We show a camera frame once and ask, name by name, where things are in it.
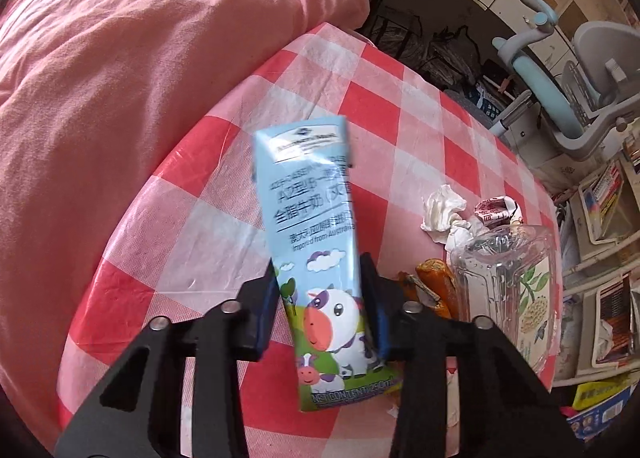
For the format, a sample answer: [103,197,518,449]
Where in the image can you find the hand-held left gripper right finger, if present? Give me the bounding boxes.
[360,252,586,458]

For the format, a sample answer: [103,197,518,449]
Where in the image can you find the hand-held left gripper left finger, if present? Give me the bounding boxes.
[54,258,278,458]

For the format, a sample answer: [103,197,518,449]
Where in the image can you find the blue cow print milk carton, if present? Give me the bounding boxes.
[252,114,405,413]

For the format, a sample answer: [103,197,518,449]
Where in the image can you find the red white snack bag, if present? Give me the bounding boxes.
[473,194,524,229]

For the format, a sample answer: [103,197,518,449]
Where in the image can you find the clear plastic bottle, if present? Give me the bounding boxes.
[448,224,565,373]

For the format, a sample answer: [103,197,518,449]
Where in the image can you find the large cream book cart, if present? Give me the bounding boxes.
[565,258,640,379]

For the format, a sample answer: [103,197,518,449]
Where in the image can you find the small cream book cart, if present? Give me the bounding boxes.
[570,158,640,259]

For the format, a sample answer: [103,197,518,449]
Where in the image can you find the red white checked tablecloth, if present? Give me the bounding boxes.
[57,22,563,458]

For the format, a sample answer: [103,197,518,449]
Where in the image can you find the pink blanket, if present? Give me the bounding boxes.
[0,0,371,439]

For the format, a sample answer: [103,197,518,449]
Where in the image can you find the plastic storage bags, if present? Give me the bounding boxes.
[372,8,486,89]

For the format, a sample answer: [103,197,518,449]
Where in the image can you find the grey blue desk chair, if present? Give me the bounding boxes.
[492,0,640,154]

